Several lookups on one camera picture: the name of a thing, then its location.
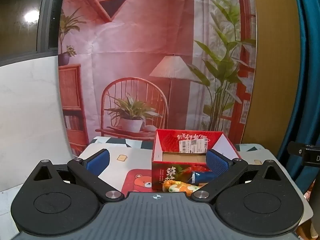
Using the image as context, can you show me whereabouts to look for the blue packet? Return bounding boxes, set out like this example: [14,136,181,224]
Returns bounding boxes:
[191,171,216,186]

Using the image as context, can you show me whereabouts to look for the yellow floral packet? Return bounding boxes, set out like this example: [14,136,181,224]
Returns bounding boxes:
[162,181,200,193]

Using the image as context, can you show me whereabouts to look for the printed room scene backdrop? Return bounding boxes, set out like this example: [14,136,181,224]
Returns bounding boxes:
[57,0,258,157]

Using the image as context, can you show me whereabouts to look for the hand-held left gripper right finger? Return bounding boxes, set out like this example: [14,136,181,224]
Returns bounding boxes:
[191,149,286,203]

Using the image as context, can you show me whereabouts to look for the printed bear table mat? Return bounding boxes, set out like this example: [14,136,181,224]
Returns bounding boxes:
[81,135,277,198]

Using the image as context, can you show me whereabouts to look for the dark framed window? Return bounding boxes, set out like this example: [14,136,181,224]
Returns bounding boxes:
[0,0,66,67]

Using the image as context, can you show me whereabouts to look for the red cardboard box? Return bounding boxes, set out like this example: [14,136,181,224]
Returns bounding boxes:
[151,129,242,190]

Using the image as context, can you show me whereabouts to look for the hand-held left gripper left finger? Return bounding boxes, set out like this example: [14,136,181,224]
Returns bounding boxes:
[32,149,125,203]

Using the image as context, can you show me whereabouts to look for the blue curtain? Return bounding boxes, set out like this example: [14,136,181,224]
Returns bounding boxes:
[276,0,320,189]

